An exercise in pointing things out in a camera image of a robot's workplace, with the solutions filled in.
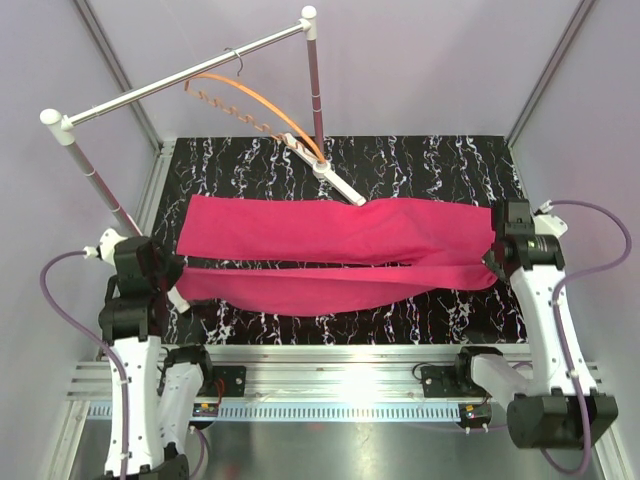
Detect aluminium frame rail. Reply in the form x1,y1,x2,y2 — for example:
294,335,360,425
64,344,609,401

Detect pink trousers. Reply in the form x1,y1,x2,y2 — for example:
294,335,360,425
177,195,496,316

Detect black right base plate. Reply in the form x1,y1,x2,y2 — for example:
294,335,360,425
419,365,490,399

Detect right controller board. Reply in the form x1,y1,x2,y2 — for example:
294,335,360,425
461,402,492,421

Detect controller board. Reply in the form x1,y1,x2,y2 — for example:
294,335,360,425
193,403,219,417
461,402,492,421

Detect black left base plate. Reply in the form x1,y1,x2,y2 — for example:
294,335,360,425
199,365,247,399

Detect silver white clothes rack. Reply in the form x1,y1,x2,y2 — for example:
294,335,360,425
39,5,366,234

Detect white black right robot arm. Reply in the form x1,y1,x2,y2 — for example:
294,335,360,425
452,200,618,451

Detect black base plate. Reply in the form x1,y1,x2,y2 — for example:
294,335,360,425
199,365,247,399
419,365,490,399

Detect slotted white cable duct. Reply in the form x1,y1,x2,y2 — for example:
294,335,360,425
87,402,461,421

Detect left controller board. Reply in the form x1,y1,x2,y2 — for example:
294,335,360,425
193,403,219,417

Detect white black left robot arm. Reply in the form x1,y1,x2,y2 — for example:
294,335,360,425
99,229,215,479

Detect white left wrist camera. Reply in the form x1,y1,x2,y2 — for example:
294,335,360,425
82,228,127,266

